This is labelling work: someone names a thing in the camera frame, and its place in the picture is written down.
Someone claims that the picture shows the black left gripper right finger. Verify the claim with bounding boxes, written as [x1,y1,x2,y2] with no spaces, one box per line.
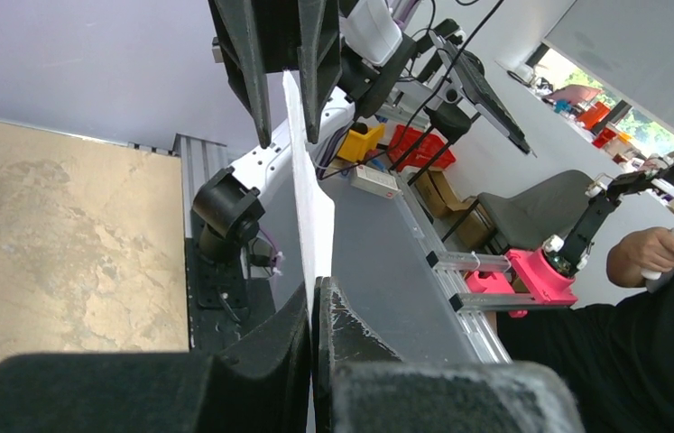
[312,277,585,432]

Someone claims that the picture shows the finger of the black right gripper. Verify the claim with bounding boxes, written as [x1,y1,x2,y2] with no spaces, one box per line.
[208,0,271,149]
[298,0,341,143]

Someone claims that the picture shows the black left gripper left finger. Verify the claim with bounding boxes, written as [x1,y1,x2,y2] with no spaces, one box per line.
[0,288,311,432]

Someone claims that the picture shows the white paper coffee filter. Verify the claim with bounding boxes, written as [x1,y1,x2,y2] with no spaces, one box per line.
[282,70,335,318]

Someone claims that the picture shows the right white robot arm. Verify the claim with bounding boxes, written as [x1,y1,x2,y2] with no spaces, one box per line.
[192,1,414,263]

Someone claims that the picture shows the pink teleoperation arm base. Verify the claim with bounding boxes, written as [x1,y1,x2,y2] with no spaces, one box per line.
[451,249,577,318]

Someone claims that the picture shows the operator bare hand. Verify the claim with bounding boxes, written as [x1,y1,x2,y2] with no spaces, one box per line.
[619,227,674,272]

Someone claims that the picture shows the yellow storage bin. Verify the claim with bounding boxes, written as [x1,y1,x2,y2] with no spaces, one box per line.
[337,122,385,162]

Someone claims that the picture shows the red storage bin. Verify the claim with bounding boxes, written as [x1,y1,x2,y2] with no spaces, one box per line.
[388,125,457,171]

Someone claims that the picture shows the white power adapter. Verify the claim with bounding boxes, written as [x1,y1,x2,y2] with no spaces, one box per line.
[349,165,402,199]

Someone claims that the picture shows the cardboard box on floor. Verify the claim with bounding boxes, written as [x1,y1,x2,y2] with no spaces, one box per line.
[413,170,494,250]

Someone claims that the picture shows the grey office chair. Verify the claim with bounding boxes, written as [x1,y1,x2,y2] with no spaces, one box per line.
[477,170,593,251]

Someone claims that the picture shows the person in black shirt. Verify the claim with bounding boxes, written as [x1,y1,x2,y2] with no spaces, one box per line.
[489,239,674,432]

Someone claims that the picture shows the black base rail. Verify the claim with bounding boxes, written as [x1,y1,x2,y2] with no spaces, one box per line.
[184,211,276,354]

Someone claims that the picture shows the aluminium frame rail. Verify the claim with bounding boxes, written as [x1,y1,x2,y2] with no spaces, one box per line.
[372,170,512,364]

